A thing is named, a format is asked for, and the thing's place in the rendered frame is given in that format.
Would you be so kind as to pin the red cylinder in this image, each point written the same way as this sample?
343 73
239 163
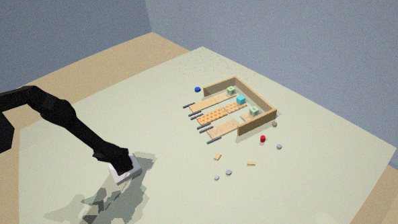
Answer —
262 138

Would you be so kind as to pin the tan u-shaped wall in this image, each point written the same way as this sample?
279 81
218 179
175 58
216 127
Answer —
246 106

